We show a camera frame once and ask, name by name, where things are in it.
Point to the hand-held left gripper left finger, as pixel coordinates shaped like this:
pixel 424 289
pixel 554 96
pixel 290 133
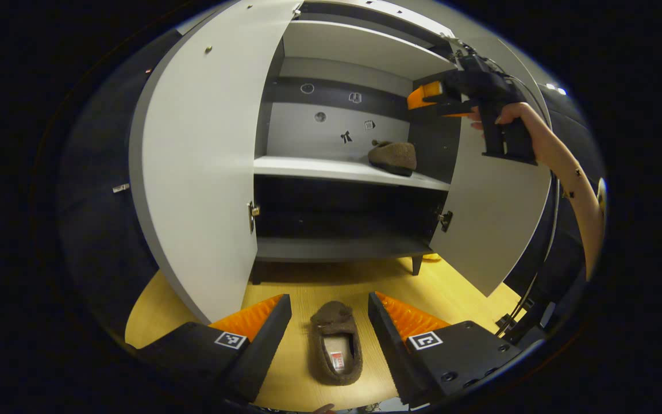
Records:
pixel 265 345

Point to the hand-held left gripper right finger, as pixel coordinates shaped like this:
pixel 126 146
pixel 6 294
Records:
pixel 391 345

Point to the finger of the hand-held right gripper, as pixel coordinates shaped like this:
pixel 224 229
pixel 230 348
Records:
pixel 451 108
pixel 423 95

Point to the brown fuzzy shoe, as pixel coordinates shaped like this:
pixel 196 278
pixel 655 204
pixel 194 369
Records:
pixel 334 313
pixel 394 156

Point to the white shoe cabinet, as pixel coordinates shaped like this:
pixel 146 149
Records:
pixel 331 129

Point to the white cabinet shelf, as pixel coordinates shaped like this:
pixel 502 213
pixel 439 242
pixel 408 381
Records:
pixel 360 46
pixel 331 169

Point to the dark grey cabinet shelf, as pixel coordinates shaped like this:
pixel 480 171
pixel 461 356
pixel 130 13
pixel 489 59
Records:
pixel 337 248

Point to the metal door hinge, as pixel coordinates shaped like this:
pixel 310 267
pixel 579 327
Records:
pixel 446 220
pixel 296 10
pixel 252 215

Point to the small ceiling light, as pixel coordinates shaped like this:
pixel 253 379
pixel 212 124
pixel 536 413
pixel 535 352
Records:
pixel 559 90

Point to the black backdrop cloth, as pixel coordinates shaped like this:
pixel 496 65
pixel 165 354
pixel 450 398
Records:
pixel 101 230
pixel 566 144

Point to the white cloth clip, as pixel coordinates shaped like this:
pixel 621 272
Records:
pixel 120 187

